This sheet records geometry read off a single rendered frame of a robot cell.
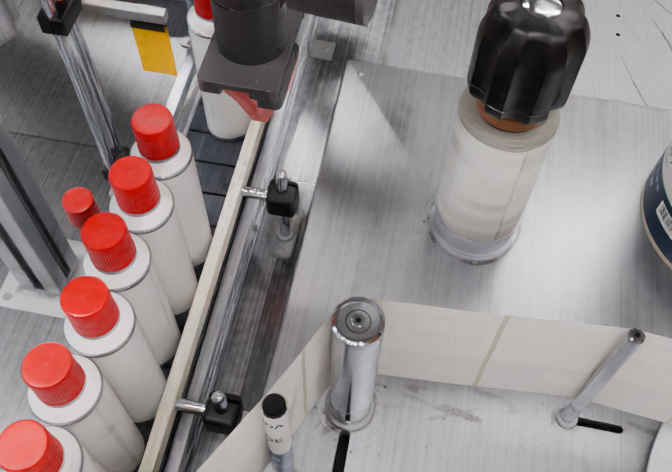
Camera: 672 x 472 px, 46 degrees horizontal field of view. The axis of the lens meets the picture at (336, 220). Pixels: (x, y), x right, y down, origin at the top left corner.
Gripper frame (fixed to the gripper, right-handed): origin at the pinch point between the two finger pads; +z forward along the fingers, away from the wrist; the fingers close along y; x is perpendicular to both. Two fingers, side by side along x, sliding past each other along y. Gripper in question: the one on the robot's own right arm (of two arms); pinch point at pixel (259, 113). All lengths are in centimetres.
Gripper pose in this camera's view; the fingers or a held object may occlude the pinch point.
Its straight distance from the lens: 72.0
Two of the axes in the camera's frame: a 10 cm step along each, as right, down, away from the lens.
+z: -0.1, 5.4, 8.4
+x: -9.8, -1.7, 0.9
